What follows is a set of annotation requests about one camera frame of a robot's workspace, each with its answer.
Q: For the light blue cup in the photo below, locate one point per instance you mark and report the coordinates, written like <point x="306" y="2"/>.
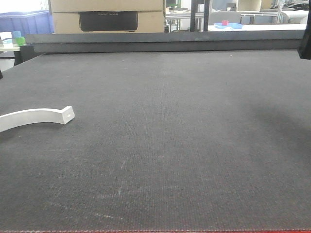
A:
<point x="16" y="34"/>

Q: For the dark blue plastic crate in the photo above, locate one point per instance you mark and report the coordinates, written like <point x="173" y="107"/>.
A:
<point x="34" y="22"/>

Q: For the cardboard box with black print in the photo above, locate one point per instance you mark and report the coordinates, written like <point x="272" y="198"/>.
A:
<point x="108" y="16"/>

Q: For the green cup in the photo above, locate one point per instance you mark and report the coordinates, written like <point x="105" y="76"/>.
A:
<point x="20" y="41"/>

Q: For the white curved PVC pipe clamp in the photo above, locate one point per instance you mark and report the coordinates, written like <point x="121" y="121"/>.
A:
<point x="34" y="116"/>

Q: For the small red cube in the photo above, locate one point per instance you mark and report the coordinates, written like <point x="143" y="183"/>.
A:
<point x="225" y="22"/>

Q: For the dark grey foam board stack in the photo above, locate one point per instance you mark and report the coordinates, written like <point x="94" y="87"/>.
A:
<point x="165" y="42"/>

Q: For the light blue shallow tray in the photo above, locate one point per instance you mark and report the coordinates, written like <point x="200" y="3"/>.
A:
<point x="228" y="26"/>

